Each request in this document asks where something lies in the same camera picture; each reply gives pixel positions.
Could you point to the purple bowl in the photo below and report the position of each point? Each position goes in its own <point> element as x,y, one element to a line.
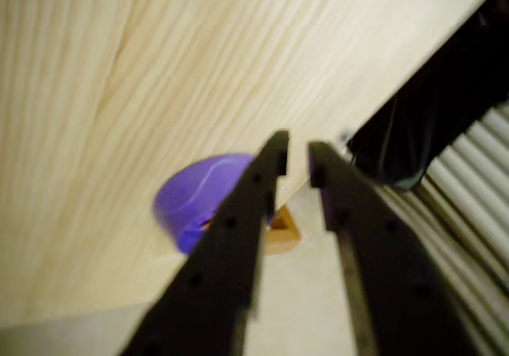
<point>187,197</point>

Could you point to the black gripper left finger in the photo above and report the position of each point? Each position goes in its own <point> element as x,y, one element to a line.
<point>207,284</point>

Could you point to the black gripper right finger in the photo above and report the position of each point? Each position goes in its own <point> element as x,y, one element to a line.
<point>397,292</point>

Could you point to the glossy black fabric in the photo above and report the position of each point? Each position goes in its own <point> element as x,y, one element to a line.
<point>429,125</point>

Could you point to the white ribbed radiator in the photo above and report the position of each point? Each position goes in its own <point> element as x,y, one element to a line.
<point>469,221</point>

